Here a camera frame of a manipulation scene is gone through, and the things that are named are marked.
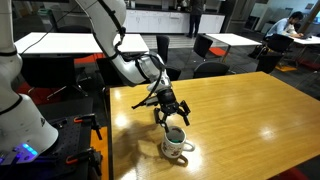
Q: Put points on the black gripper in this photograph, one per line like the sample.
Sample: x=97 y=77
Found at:
x=168 y=101

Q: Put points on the green pen with black tip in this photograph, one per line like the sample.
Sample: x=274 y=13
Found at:
x=176 y=137

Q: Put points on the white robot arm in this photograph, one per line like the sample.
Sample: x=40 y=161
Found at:
x=26 y=126

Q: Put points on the white printed mug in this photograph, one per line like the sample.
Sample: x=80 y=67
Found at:
x=171 y=150

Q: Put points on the white cabinet row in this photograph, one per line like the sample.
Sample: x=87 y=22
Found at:
x=156 y=21

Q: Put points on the standing person in dark clothes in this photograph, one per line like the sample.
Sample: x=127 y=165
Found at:
x=195 y=18

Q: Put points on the dark tall cabinet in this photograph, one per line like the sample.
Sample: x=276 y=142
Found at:
x=238 y=15

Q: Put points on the large white table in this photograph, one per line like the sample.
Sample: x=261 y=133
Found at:
x=60 y=43

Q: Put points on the white board panel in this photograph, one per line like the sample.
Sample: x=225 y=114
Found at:
x=258 y=10

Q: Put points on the seated person in light shirt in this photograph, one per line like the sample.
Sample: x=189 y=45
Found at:
x=281 y=26

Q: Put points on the green bin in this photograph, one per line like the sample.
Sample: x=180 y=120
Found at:
x=45 y=18

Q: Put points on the wooden pillar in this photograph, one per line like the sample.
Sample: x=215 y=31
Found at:
x=311 y=15

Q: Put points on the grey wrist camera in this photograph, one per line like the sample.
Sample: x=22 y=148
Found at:
x=151 y=101

